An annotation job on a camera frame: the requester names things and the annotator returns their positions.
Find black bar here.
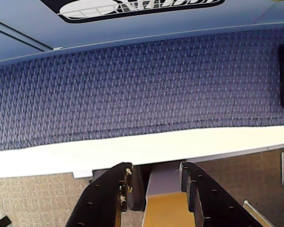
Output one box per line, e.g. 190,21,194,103
0,215,11,227

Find blue toy kitchen unit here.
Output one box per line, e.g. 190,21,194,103
0,0,284,64

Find yellow and grey block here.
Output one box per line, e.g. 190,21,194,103
142,165,190,227

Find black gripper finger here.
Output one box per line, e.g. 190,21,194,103
180,162,263,227
66,162,134,227

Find blue dishwasher door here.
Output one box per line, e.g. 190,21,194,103
0,0,284,50

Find black white dishwasher sticker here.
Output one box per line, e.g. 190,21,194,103
40,0,225,24

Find blue lower fridge door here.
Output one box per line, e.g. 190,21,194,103
0,22,54,63

